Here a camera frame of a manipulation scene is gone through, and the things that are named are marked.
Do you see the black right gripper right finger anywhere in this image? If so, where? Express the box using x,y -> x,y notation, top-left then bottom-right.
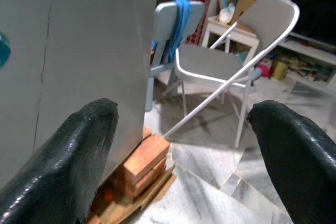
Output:
247,100 -> 336,224

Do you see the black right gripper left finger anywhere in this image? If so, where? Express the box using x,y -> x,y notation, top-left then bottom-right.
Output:
0,98 -> 119,224

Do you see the grey fridge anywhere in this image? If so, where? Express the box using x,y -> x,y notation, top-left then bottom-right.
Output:
0,0 -> 160,190

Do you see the wooden block stack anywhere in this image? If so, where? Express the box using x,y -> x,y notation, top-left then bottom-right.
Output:
104,126 -> 171,204

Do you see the yellow container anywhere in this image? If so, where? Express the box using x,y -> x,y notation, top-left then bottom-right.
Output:
270,60 -> 289,80

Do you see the light blue bottle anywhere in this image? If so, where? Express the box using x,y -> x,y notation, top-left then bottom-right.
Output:
251,67 -> 263,82

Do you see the pink ball toy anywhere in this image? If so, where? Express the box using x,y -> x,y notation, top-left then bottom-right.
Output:
256,63 -> 270,78

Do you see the white TV stand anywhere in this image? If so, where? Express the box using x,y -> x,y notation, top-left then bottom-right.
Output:
272,32 -> 336,86

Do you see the teal round sticker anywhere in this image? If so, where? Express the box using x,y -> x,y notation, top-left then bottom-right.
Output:
0,31 -> 12,69

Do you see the grey white folding chair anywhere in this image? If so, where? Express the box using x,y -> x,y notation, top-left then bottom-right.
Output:
162,0 -> 301,148

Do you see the white side table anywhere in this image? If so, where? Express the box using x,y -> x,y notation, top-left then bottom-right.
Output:
201,15 -> 260,62

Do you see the black television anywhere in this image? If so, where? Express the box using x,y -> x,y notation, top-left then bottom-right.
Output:
290,0 -> 336,45

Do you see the white plastic bag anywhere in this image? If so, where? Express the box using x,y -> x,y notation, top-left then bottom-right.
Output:
218,2 -> 236,24

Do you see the brown cardboard box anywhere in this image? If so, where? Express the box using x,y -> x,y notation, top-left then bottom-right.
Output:
230,0 -> 259,32

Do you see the light blue wooden chair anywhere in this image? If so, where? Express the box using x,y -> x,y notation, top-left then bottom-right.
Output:
145,0 -> 205,112

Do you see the bright blue cloth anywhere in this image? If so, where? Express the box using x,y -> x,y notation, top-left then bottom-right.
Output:
151,0 -> 194,63

